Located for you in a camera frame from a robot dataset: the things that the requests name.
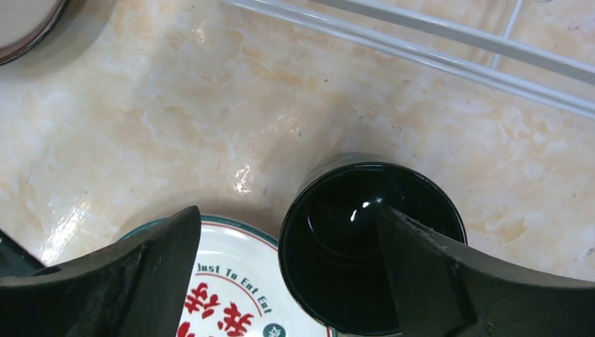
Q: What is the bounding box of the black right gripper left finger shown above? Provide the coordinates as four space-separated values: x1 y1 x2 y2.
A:
1 206 201 336

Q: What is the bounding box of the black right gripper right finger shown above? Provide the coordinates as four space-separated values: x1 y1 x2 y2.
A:
377 208 594 336

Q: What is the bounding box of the white printed plate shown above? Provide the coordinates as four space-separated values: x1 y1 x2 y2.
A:
176 215 338 336

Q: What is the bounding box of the dark green mug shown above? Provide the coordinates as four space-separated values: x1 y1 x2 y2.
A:
279 152 467 336

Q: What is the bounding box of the red rimmed round plate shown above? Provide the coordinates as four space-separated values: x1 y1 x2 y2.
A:
1 0 67 65

